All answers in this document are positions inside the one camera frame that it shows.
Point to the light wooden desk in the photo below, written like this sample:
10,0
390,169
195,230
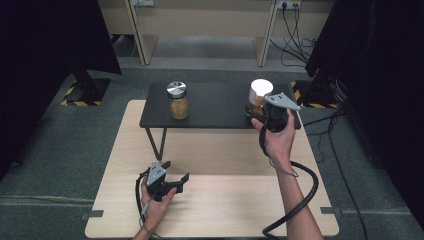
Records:
200,20

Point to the person's left hand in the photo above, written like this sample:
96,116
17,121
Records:
155,213

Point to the person's right hand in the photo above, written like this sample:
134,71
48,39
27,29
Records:
278,146

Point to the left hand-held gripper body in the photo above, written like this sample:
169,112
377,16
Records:
156,176

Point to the small black shelf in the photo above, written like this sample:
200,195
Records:
216,105

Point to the white power strip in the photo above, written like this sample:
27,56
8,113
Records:
143,2

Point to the black curtain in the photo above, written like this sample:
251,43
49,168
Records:
383,66
40,50

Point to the white wall socket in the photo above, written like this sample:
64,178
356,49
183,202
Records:
289,4

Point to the glass jar with silver lid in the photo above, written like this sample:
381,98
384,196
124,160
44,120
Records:
179,106

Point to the black stand with striped base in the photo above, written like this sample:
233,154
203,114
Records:
88,90
316,95

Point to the white paper cup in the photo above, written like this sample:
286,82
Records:
261,87

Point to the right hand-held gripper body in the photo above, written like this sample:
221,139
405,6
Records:
276,115

